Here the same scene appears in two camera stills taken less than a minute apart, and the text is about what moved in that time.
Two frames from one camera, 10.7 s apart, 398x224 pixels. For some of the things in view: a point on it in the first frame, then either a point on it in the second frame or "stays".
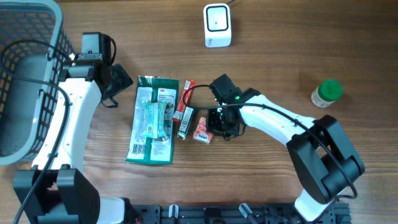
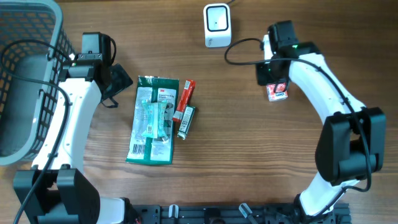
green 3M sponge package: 152,140 stays
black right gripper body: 218,122 → 266,74
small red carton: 201,134 → 277,91
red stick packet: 185,100 stays
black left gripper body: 122,81 stays
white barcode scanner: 217,24 stays
